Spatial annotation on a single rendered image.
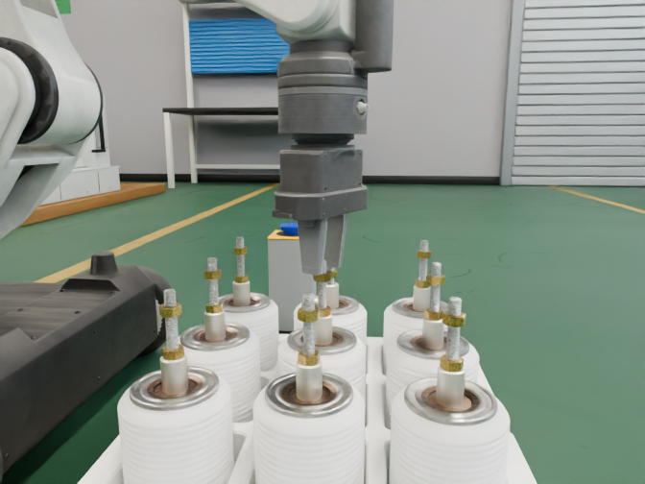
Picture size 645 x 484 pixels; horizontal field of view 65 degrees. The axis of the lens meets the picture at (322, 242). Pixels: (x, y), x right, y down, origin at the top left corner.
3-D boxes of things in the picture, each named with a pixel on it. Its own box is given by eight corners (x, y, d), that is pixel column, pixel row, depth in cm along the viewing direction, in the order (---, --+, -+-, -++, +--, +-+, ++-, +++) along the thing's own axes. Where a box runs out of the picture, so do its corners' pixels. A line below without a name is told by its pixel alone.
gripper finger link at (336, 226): (343, 269, 54) (343, 210, 52) (318, 264, 55) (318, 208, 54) (350, 266, 55) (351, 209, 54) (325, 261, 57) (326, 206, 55)
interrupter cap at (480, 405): (479, 382, 46) (479, 375, 46) (512, 428, 39) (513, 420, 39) (396, 383, 46) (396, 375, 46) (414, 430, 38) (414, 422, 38)
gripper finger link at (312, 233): (301, 270, 53) (301, 211, 52) (326, 275, 51) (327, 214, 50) (292, 274, 52) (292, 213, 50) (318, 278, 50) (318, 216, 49)
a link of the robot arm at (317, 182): (320, 203, 60) (321, 97, 57) (394, 208, 54) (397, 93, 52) (248, 215, 49) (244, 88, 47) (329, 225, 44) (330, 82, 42)
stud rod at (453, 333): (454, 382, 42) (459, 296, 41) (458, 388, 41) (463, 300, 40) (442, 382, 42) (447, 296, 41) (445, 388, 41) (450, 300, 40)
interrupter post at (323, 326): (322, 350, 53) (322, 320, 53) (306, 344, 55) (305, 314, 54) (337, 343, 55) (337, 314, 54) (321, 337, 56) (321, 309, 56)
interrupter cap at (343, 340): (324, 365, 50) (324, 358, 49) (272, 344, 55) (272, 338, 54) (370, 342, 55) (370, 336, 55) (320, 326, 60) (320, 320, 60)
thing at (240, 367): (183, 461, 63) (176, 324, 60) (261, 453, 65) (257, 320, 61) (175, 517, 54) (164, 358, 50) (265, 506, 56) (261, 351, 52)
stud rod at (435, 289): (426, 330, 54) (429, 262, 52) (435, 329, 54) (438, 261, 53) (431, 334, 53) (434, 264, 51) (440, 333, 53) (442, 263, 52)
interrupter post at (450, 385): (459, 397, 43) (461, 360, 43) (467, 411, 41) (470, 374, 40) (431, 397, 43) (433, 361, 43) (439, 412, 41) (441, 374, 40)
